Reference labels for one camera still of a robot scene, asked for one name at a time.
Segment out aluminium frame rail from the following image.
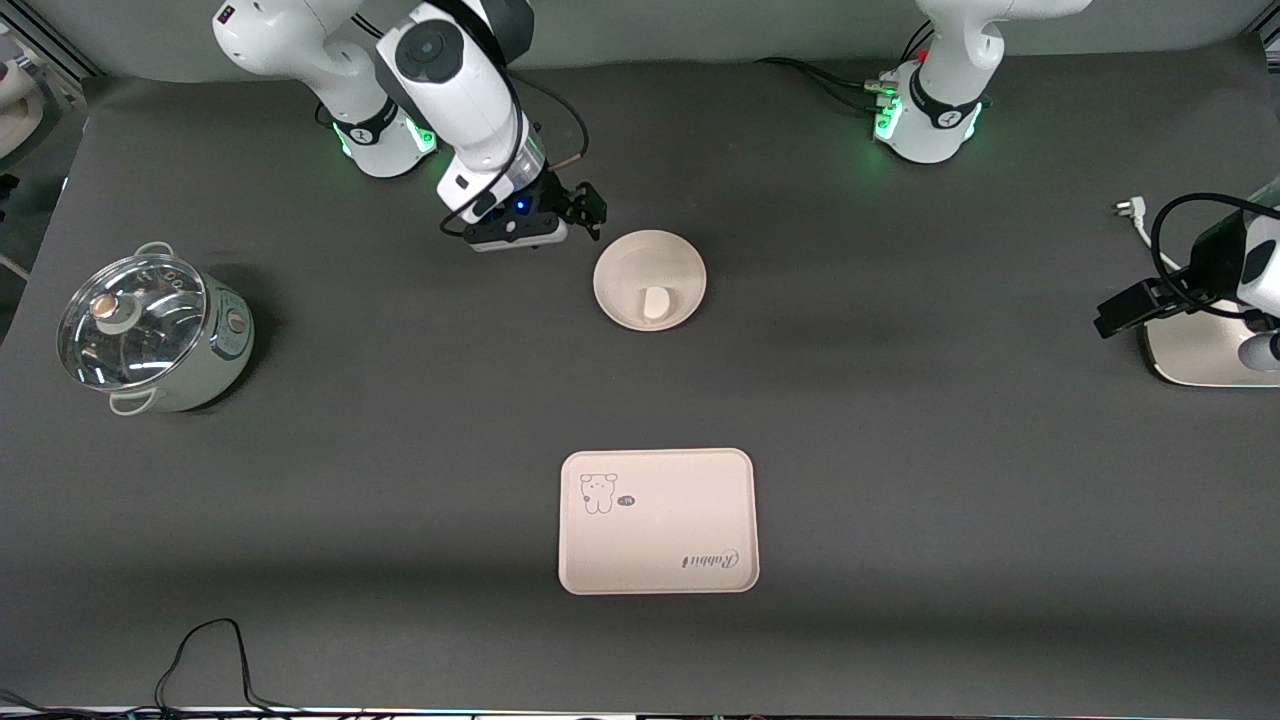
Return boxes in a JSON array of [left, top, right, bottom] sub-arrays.
[[0, 0, 101, 81]]

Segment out dark grey table mat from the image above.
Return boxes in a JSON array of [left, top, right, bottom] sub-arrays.
[[0, 40, 1280, 713]]

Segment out round beige plate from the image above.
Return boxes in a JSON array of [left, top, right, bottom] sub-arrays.
[[593, 229, 708, 333]]

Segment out black loose cable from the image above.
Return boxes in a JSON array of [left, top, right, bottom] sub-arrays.
[[155, 618, 301, 713]]

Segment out pale green electric pot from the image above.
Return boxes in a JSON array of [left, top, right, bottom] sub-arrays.
[[57, 241, 256, 414]]

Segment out white power cord with plug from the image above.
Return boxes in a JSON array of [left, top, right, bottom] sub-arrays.
[[1115, 198, 1186, 273]]

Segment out beige tray with rabbit print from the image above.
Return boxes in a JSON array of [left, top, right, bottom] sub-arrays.
[[558, 448, 761, 596]]

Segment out black left arm base cables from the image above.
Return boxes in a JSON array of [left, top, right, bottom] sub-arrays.
[[755, 20, 936, 111]]

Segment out beige round object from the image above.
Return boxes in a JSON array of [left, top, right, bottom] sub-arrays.
[[0, 40, 46, 156]]

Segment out beige appliance base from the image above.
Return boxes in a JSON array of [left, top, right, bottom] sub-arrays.
[[1143, 310, 1280, 388]]

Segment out glass pot lid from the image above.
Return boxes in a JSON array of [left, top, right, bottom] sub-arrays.
[[57, 253, 209, 391]]

